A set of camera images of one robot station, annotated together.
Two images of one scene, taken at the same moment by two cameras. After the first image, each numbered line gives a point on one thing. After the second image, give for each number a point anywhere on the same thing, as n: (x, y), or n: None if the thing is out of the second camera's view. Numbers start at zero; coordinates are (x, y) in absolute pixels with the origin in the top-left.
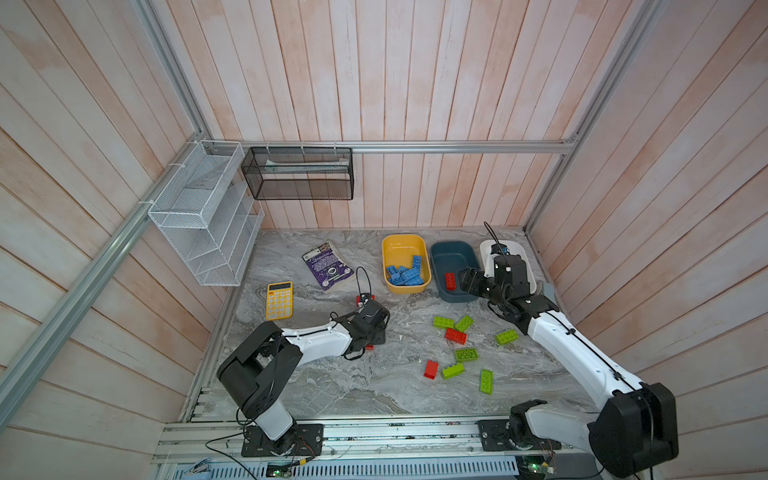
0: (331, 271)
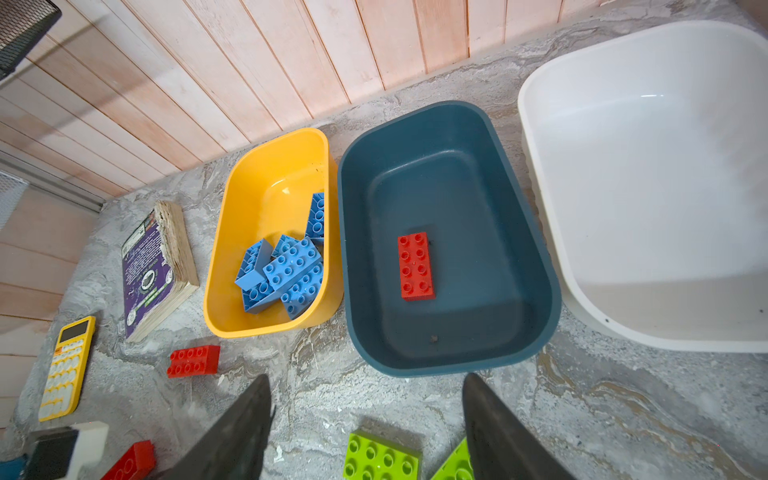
0: (159, 269)
